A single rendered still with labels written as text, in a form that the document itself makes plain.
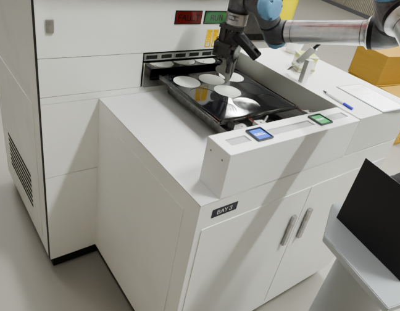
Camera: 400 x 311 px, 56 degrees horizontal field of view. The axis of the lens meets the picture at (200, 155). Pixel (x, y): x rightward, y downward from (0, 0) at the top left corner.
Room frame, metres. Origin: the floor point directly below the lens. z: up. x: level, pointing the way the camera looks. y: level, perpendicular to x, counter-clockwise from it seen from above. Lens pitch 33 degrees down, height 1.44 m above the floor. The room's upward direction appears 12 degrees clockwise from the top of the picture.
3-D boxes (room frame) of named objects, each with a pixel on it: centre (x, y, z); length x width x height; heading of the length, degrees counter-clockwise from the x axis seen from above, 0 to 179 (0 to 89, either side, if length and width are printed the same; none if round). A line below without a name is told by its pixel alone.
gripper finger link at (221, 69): (1.35, -0.02, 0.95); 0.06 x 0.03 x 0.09; 71
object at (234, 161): (0.99, -0.24, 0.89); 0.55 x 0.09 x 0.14; 132
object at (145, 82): (1.45, 0.10, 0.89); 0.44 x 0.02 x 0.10; 132
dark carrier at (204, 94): (1.30, -0.05, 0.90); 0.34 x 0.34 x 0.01; 42
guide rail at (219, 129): (1.18, 0.00, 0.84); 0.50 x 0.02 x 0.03; 42
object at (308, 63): (1.39, -0.31, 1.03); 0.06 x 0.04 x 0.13; 42
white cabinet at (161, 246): (1.28, -0.18, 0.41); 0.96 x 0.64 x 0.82; 132
